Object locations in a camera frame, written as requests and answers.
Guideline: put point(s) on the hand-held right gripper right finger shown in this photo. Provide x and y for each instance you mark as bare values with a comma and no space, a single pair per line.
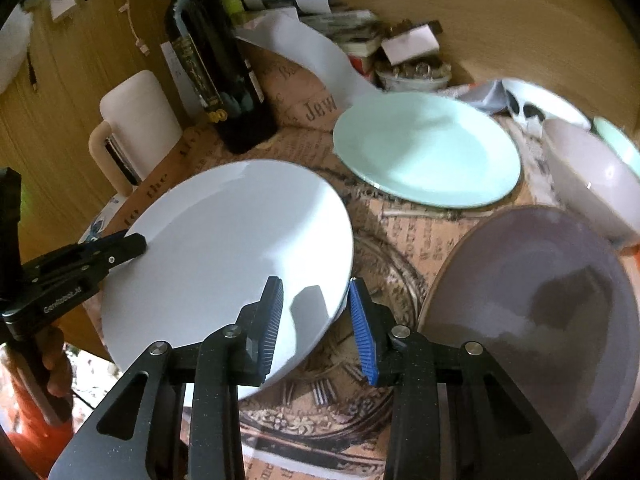
362,330

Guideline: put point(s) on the grey plate with brown rim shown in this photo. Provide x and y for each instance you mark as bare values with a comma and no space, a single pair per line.
525,285

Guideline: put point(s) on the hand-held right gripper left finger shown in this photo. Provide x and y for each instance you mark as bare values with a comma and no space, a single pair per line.
270,325

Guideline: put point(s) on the small bowl with trinkets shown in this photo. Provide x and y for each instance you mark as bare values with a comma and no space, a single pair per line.
415,75

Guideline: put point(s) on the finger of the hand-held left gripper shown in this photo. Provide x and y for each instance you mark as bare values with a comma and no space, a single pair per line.
100,255

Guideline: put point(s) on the white paper sheet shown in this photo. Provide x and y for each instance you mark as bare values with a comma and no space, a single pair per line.
310,50

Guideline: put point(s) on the white card box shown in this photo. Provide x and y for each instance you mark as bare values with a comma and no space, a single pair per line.
410,42

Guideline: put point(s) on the mint green bowl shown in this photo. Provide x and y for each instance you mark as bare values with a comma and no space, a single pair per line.
617,142

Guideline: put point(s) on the white fluffy pompom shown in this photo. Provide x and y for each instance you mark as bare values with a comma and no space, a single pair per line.
12,45

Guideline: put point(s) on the white bowl with black spots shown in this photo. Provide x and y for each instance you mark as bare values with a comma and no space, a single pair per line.
545,97

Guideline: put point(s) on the white paper tag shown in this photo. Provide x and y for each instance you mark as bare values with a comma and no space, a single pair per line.
66,0

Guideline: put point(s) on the yellow-green highlighter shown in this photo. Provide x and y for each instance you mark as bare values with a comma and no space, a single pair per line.
232,1

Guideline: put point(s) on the white plate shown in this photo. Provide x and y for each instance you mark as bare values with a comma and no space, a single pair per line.
225,240

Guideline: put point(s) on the person's left hand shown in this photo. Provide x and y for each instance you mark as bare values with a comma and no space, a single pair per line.
57,360

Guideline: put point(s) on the dark wine bottle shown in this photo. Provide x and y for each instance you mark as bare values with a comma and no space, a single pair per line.
210,60

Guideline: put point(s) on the mint green plate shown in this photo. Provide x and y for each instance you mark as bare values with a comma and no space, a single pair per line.
425,150

